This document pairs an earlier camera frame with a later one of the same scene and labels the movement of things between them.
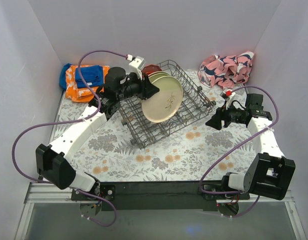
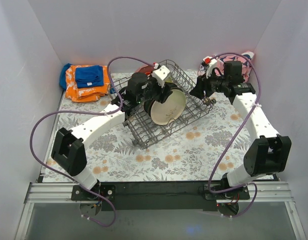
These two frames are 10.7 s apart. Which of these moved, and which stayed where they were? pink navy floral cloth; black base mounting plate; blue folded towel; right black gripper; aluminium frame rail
Moved: right black gripper
Stayed: black base mounting plate; pink navy floral cloth; aluminium frame rail; blue folded towel
